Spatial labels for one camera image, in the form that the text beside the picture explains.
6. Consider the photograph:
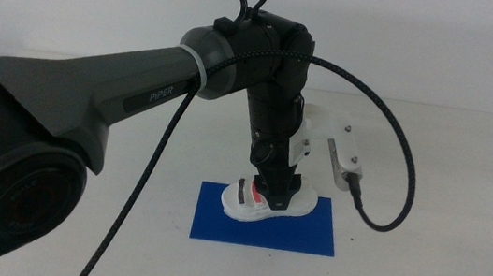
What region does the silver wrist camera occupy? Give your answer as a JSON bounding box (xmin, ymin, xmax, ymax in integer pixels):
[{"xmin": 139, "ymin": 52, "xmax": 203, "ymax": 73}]
[{"xmin": 321, "ymin": 138, "xmax": 369, "ymax": 195}]

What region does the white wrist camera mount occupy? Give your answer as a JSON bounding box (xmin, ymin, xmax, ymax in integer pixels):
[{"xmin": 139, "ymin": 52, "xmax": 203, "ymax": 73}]
[{"xmin": 285, "ymin": 101, "xmax": 371, "ymax": 182}]

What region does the white sandal with striped straps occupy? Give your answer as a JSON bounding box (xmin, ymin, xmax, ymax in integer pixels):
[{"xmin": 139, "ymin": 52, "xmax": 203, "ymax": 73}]
[{"xmin": 218, "ymin": 174, "xmax": 321, "ymax": 231}]

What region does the black braided camera cable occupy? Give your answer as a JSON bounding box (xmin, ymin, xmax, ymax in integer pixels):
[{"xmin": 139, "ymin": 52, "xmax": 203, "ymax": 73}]
[{"xmin": 72, "ymin": 28, "xmax": 432, "ymax": 276}]

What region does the blue rectangular mat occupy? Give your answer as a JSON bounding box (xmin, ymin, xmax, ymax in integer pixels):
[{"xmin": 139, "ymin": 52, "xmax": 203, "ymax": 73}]
[{"xmin": 188, "ymin": 179, "xmax": 342, "ymax": 258}]

